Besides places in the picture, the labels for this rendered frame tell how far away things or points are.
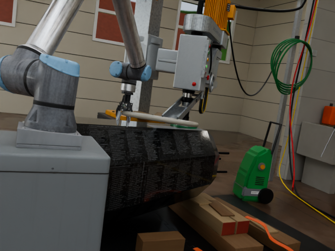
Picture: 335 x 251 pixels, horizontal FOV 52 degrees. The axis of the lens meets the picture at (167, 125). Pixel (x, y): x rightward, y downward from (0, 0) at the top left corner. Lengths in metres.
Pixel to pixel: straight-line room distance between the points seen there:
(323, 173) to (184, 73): 2.88
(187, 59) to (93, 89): 5.96
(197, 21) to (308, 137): 2.84
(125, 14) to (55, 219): 0.99
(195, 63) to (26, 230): 1.83
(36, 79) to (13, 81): 0.12
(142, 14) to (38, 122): 2.29
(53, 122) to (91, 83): 7.21
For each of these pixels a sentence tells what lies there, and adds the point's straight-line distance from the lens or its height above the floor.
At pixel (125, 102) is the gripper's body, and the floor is 0.99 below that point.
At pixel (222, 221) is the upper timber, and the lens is 2.53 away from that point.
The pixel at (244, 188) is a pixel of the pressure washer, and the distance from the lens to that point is 3.77.
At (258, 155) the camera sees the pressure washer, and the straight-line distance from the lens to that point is 3.76.
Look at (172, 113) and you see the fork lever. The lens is 2.53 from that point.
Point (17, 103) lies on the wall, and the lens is 8.41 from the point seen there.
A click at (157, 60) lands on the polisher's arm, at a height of 1.34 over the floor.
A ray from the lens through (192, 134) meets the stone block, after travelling 2.62.
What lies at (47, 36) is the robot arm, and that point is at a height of 1.26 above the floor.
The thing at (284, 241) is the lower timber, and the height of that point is 0.11.
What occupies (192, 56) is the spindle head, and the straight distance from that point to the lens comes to 2.68.
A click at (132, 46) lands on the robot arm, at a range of 1.81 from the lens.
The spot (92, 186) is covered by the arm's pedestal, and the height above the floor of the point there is 0.74.
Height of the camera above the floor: 1.13
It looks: 7 degrees down
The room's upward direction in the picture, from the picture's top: 8 degrees clockwise
